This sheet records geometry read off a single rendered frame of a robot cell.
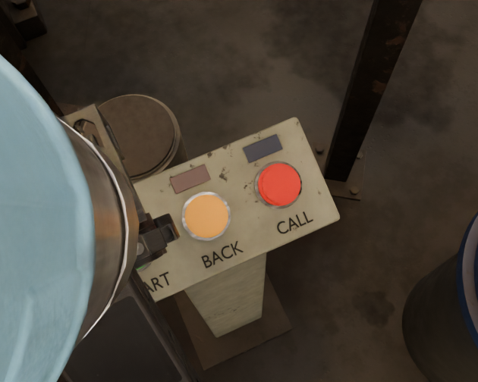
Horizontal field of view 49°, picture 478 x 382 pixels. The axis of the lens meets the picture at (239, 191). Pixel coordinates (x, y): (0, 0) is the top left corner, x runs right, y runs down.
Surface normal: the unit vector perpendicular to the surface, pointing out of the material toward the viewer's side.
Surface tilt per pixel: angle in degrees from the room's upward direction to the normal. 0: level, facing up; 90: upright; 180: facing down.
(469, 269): 0
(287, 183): 20
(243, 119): 0
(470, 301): 0
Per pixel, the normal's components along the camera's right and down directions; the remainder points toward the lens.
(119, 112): -0.03, -0.37
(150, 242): 0.65, -0.30
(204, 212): 0.11, -0.05
